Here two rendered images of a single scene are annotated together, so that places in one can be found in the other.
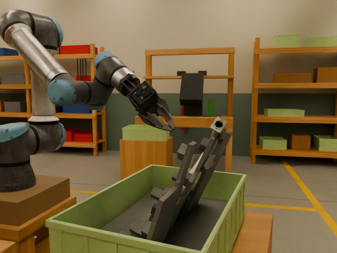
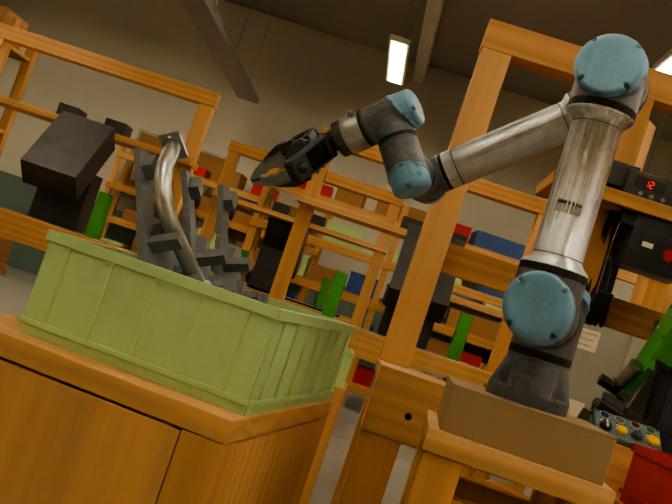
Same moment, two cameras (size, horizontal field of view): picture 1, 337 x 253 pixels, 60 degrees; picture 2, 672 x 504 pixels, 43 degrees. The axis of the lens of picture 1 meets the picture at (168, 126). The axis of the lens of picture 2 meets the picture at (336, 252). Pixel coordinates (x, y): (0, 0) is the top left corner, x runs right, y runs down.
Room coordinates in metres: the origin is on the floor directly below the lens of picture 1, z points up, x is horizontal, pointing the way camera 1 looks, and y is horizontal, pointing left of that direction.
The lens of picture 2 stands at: (2.57, -0.07, 1.00)
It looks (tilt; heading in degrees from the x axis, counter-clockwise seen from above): 3 degrees up; 171
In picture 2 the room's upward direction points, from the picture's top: 19 degrees clockwise
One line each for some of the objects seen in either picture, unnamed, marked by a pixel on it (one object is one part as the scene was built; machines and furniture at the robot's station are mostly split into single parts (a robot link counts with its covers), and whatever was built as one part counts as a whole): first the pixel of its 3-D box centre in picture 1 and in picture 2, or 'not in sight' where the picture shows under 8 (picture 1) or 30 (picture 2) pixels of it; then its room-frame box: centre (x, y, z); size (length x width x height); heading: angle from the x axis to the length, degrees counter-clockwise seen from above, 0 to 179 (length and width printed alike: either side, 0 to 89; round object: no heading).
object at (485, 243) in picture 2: not in sight; (374, 302); (-6.45, 1.89, 1.12); 3.01 x 0.54 x 2.24; 78
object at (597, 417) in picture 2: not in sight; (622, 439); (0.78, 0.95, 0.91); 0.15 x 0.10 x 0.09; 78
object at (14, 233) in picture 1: (15, 211); (508, 456); (1.07, 0.58, 0.83); 0.32 x 0.32 x 0.04; 74
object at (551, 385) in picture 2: (13, 172); (533, 377); (1.07, 0.58, 0.98); 0.15 x 0.15 x 0.10
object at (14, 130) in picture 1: (13, 141); (551, 316); (1.07, 0.58, 1.10); 0.13 x 0.12 x 0.14; 149
